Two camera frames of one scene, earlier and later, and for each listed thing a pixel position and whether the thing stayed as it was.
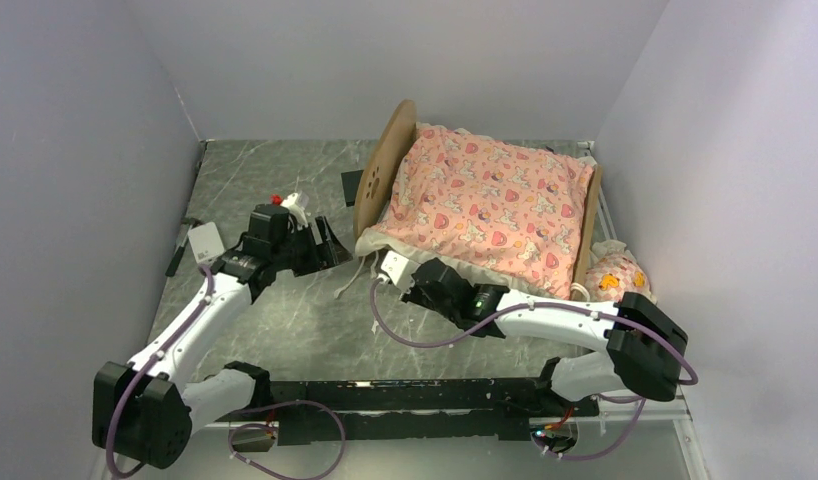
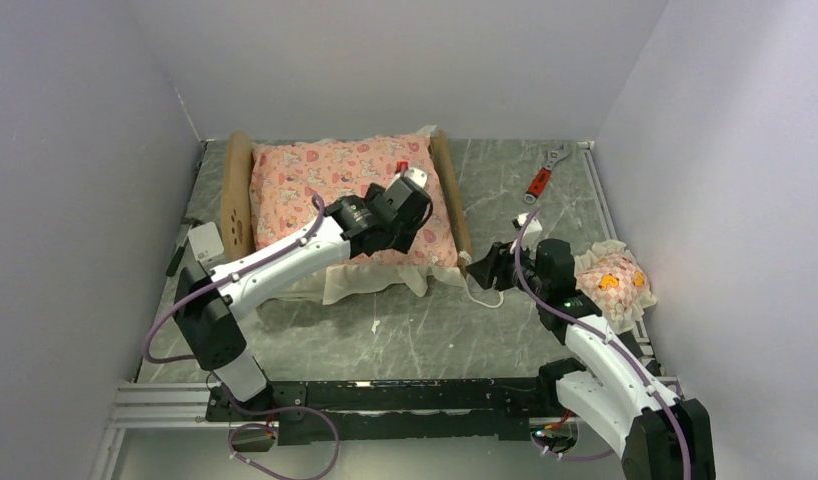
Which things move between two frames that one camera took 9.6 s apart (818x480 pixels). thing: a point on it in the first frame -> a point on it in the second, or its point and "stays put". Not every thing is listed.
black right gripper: [412, 295] -> [495, 264]
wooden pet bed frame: [386, 153] -> [235, 226]
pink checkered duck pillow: [612, 271] stays put
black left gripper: [327, 254] -> [406, 234]
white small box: [205, 242] stays put
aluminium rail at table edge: [602, 205] stays put
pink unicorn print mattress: [508, 215] -> [287, 175]
